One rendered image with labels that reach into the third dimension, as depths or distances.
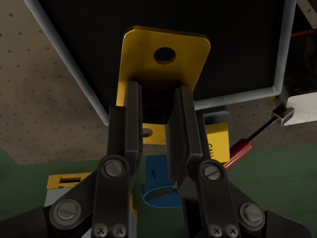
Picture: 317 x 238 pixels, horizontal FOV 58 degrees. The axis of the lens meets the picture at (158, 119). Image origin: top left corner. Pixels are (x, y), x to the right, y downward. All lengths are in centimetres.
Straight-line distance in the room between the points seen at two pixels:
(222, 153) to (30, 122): 85
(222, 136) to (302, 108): 20
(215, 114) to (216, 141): 3
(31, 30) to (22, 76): 17
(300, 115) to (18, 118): 86
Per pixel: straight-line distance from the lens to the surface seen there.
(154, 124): 17
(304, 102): 44
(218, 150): 29
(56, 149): 120
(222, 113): 28
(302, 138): 128
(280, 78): 22
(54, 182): 296
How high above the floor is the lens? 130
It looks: 37 degrees down
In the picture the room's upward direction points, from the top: 176 degrees clockwise
